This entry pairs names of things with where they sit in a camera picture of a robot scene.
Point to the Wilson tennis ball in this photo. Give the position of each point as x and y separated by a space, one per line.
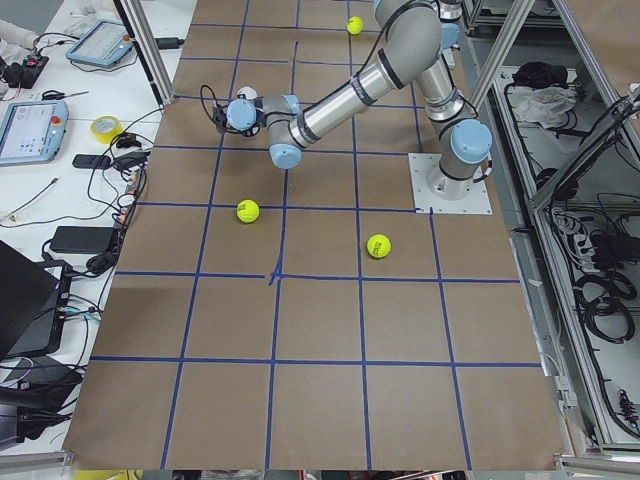
355 25

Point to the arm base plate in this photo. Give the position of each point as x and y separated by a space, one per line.
435 193

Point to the aluminium frame post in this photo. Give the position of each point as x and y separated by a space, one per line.
133 17

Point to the Roland Garros tennis ball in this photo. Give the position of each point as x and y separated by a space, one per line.
378 246

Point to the yellow tape roll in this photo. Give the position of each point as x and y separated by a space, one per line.
106 128

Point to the middle tennis ball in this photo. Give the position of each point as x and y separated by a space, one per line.
247 211

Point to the black laptop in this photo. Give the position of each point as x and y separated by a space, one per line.
33 296

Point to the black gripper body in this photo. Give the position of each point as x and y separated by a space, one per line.
248 131

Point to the black phone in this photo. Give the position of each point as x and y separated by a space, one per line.
91 161

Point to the blue teach pendant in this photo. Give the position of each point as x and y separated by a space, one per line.
32 132
103 45

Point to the tennis ball can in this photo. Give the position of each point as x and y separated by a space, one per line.
247 92

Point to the black power brick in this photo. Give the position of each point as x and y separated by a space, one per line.
81 239

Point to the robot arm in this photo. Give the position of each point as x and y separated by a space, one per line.
408 50

